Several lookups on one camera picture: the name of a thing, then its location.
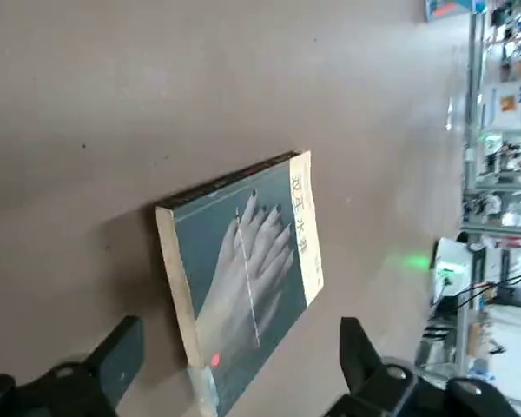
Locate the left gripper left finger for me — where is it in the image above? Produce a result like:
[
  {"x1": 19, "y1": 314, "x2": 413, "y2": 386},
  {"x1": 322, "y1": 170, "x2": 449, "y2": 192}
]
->
[{"x1": 0, "y1": 315, "x2": 145, "y2": 417}]

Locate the blue and white book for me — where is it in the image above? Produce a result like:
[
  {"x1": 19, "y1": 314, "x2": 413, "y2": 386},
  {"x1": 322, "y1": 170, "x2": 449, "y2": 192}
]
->
[{"x1": 488, "y1": 82, "x2": 521, "y2": 129}]

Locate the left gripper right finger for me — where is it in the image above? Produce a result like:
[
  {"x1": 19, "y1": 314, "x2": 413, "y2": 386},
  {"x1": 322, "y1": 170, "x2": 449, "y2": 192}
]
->
[{"x1": 325, "y1": 316, "x2": 521, "y2": 417}]

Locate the aluminium frame post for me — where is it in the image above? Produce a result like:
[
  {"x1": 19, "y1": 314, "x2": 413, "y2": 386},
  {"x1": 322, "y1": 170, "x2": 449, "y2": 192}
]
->
[{"x1": 462, "y1": 0, "x2": 485, "y2": 227}]

